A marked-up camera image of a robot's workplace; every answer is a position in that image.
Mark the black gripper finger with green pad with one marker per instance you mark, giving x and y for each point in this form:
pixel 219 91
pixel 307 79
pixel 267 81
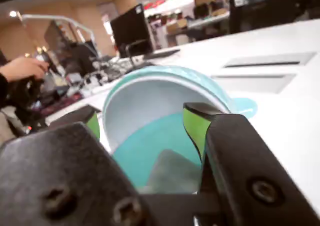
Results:
pixel 50 166
pixel 245 166

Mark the black leader arm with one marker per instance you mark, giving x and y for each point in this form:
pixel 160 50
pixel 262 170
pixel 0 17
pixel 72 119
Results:
pixel 25 98

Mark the teal whale-shaped bin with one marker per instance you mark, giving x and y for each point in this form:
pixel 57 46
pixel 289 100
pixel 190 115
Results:
pixel 150 98

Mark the person's bare hand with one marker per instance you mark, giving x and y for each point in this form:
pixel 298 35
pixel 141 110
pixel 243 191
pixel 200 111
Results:
pixel 22 68

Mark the black computer monitor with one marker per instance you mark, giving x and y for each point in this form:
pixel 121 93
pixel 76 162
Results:
pixel 131 31

